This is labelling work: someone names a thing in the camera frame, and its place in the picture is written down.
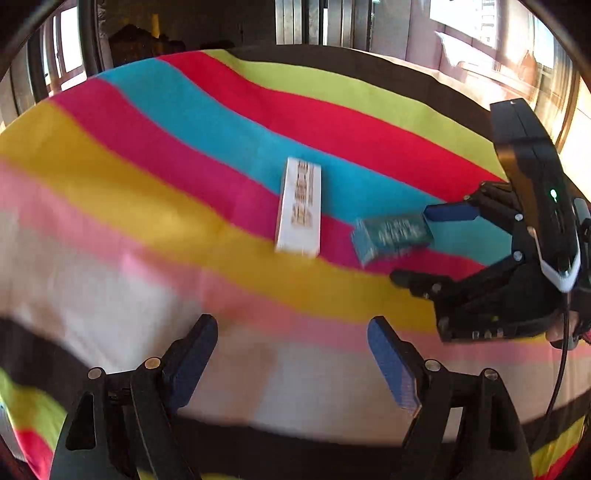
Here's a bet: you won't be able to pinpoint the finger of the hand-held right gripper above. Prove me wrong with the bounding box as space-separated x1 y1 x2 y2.
424 181 526 232
390 256 541 305

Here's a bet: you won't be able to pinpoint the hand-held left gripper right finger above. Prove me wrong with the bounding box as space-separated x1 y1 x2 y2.
367 316 534 480

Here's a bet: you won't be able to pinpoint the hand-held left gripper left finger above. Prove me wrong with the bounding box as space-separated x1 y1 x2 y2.
48 314 219 480

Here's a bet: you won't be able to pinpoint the teal box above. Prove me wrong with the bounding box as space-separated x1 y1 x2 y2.
351 213 435 268

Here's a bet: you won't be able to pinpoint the white orange tissue pack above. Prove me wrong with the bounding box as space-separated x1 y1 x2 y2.
274 157 323 257

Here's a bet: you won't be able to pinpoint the person's right hand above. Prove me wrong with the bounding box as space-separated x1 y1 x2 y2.
547 308 591 347

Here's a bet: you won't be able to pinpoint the glass balcony doors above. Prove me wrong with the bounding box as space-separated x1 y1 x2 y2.
274 0 583 153

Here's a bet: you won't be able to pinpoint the colourful striped tablecloth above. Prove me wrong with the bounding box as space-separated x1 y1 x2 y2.
0 45 591 480

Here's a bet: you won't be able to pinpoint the dark wooden chair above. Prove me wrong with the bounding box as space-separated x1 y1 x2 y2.
107 23 185 70

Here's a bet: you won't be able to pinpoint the window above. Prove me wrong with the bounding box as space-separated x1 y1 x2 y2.
28 4 90 100

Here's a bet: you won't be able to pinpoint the black cable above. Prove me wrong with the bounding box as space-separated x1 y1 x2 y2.
531 293 571 462

